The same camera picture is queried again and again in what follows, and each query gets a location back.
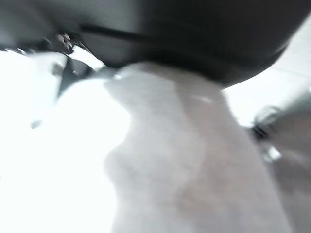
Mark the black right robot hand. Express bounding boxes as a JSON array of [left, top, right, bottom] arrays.
[[0, 0, 311, 146]]

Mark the light grey garment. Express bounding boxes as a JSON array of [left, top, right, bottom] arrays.
[[103, 62, 292, 233]]

